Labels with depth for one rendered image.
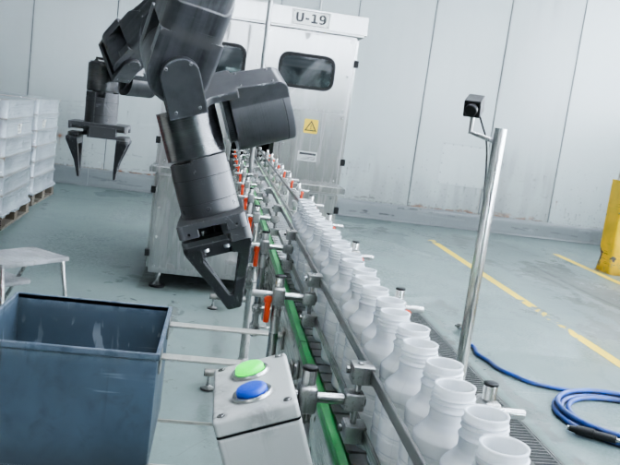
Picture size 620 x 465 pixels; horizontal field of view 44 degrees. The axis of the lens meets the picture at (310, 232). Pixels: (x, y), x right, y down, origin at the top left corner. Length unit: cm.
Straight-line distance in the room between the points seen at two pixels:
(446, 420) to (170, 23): 41
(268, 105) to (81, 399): 77
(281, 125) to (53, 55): 1054
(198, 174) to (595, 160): 1170
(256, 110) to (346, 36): 487
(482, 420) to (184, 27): 40
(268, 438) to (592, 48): 1170
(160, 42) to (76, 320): 104
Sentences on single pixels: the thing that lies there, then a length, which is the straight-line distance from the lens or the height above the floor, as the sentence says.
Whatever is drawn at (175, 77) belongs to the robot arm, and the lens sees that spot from 68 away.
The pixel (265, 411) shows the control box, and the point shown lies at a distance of 71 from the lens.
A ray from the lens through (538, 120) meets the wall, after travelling 1192.
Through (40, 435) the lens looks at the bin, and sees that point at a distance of 141.
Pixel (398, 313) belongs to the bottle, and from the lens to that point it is 92.
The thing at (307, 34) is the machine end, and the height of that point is 193.
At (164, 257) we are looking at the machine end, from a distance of 561.
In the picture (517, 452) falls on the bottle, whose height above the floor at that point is 116.
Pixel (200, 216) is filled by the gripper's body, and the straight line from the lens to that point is 73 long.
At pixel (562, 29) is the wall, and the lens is 1208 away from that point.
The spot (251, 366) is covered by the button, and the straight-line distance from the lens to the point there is 79.
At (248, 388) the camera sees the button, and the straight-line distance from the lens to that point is 73.
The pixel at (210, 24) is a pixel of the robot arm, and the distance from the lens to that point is 68.
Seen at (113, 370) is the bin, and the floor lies 91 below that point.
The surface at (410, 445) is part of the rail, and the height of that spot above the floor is 111.
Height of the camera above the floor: 138
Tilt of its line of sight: 9 degrees down
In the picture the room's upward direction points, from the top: 8 degrees clockwise
